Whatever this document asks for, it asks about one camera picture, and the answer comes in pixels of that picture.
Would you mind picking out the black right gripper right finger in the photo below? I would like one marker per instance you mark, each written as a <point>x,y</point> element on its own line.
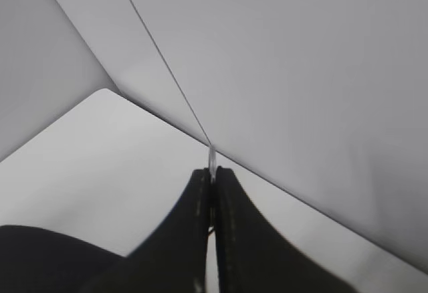
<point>252,256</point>

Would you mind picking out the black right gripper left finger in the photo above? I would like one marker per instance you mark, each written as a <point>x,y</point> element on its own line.
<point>173,257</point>

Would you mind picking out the navy blue lunch bag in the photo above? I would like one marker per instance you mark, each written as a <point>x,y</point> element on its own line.
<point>38,260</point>

